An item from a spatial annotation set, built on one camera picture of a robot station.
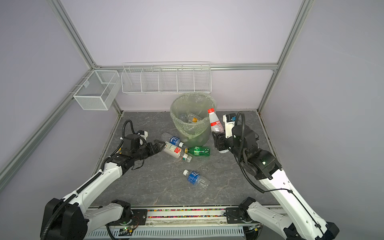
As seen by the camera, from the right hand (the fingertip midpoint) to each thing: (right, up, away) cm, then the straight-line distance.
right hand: (219, 131), depth 66 cm
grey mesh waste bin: (-6, -7, +29) cm, 31 cm away
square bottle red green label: (-25, -13, +26) cm, 38 cm away
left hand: (-30, -10, +16) cm, 36 cm away
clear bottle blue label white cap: (-26, -7, +31) cm, 41 cm away
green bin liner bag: (-10, +16, +29) cm, 34 cm away
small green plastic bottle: (-10, -13, +26) cm, 30 cm away
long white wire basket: (-39, +34, +33) cm, 62 cm away
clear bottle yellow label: (-14, +7, +30) cm, 34 cm away
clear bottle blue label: (-11, -27, +15) cm, 32 cm away
